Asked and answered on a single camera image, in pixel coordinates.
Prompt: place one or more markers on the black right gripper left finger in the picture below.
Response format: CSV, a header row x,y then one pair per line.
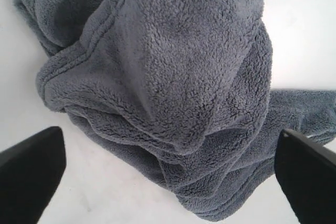
x,y
30,174

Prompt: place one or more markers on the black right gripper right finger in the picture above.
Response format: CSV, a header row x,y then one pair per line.
x,y
305,171

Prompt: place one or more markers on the grey fleece towel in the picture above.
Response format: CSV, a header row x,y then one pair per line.
x,y
178,89

